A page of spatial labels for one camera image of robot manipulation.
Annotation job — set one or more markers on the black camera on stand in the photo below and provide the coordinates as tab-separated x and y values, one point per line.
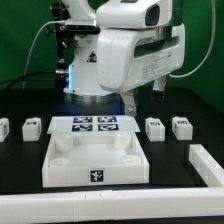
61	36

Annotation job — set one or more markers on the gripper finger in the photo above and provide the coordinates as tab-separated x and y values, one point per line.
130	108
159	88

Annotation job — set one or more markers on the white marker sheet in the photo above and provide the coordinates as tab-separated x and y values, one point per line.
66	124

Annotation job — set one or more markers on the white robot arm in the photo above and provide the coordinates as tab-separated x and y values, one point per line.
161	15

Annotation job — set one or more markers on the white square tabletop tray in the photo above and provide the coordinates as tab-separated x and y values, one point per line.
94	158

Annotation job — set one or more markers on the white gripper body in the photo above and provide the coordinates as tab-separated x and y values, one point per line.
127	59

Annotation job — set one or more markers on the white front fence wall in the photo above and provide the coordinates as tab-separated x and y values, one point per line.
111	205

